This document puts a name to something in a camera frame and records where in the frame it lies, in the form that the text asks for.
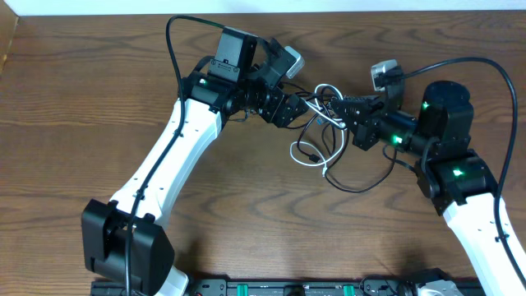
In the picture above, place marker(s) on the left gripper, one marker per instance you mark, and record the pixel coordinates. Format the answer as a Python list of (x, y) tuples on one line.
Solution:
[(283, 115)]

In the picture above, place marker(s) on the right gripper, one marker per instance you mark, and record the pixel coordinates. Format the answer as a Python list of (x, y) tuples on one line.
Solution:
[(362, 135)]

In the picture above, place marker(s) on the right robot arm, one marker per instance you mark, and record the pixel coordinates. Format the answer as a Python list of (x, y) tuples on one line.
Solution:
[(458, 182)]

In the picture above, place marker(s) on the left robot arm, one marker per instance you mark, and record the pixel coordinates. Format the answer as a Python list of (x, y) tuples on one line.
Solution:
[(124, 239)]

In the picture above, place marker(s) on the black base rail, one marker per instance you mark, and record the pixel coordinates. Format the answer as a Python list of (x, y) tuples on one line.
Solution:
[(427, 282)]

